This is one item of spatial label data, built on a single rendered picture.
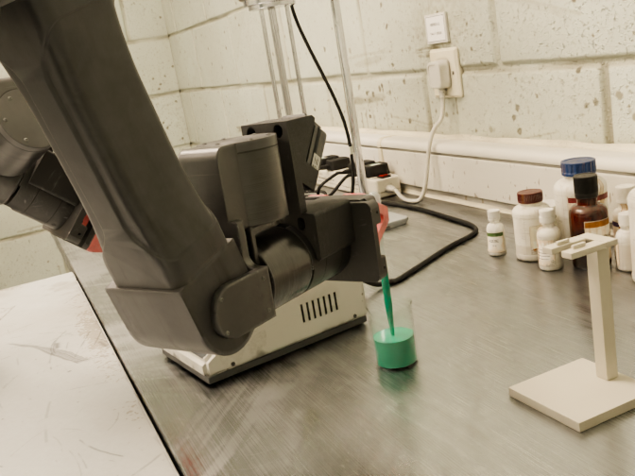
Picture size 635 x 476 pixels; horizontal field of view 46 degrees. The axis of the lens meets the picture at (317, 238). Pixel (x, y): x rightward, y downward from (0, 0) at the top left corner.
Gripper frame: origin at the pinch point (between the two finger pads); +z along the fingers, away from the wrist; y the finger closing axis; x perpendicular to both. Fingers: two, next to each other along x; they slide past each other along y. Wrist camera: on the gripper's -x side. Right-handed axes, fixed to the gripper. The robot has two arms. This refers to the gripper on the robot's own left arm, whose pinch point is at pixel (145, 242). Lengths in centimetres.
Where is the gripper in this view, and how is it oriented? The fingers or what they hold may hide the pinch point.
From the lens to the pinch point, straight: 82.8
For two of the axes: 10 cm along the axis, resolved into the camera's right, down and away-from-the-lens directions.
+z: 7.4, 4.2, 5.3
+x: -4.2, 9.0, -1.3
